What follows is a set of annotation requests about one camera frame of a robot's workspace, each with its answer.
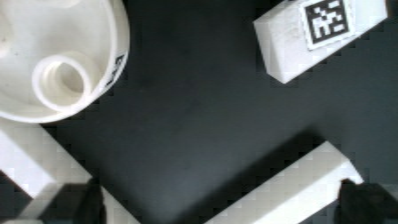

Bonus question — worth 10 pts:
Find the white round stool seat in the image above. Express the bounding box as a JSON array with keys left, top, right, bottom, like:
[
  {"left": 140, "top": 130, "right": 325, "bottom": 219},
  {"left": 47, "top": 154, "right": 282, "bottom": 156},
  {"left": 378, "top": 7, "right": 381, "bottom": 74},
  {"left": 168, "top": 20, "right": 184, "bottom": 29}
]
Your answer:
[{"left": 0, "top": 0, "right": 129, "bottom": 123}]

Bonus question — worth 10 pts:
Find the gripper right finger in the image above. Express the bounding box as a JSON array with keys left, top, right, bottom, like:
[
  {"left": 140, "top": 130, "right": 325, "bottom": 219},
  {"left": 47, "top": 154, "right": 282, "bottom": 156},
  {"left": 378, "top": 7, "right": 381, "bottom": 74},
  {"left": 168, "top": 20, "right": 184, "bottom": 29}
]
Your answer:
[{"left": 337, "top": 179, "right": 398, "bottom": 224}]

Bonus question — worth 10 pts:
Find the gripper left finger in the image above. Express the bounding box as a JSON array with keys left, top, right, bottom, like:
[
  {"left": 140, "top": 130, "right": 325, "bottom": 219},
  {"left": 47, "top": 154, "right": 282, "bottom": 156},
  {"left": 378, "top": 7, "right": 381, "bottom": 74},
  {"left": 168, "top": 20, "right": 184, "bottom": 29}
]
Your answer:
[{"left": 56, "top": 180, "right": 106, "bottom": 224}]

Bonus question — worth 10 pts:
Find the white stool leg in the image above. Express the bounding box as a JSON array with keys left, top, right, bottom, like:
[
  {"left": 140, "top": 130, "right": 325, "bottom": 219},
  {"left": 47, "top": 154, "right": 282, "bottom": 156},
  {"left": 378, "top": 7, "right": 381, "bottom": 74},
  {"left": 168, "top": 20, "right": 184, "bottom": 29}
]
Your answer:
[{"left": 254, "top": 0, "right": 387, "bottom": 83}]

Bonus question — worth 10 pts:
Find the white front fence bar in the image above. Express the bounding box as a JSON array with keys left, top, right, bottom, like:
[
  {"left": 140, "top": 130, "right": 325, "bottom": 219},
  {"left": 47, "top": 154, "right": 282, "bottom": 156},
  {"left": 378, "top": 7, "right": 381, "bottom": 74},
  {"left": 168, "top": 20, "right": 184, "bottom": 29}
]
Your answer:
[{"left": 0, "top": 118, "right": 140, "bottom": 224}]

